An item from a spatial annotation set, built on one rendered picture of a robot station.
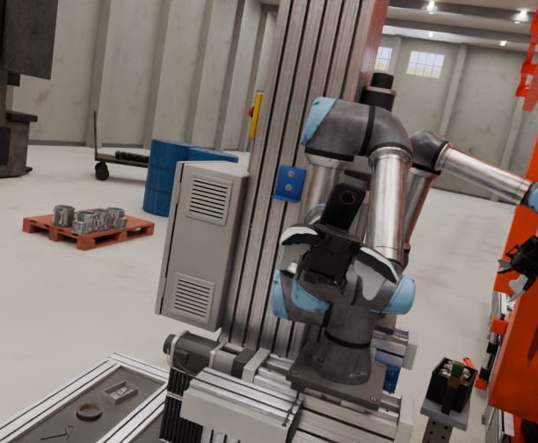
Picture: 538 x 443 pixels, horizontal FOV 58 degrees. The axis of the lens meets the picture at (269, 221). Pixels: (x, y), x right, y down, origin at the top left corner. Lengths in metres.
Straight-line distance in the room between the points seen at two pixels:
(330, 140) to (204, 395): 0.67
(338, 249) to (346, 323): 0.51
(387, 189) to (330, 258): 0.35
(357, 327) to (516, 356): 0.94
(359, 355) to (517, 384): 0.94
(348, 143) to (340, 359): 0.51
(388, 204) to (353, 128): 0.20
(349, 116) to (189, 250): 0.62
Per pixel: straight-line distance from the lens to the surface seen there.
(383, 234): 0.95
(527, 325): 1.98
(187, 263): 1.43
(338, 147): 1.09
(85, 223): 4.64
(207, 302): 1.43
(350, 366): 1.21
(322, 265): 0.69
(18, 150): 7.73
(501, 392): 2.06
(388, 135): 1.09
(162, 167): 6.27
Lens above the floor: 1.37
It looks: 11 degrees down
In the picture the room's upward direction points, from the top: 11 degrees clockwise
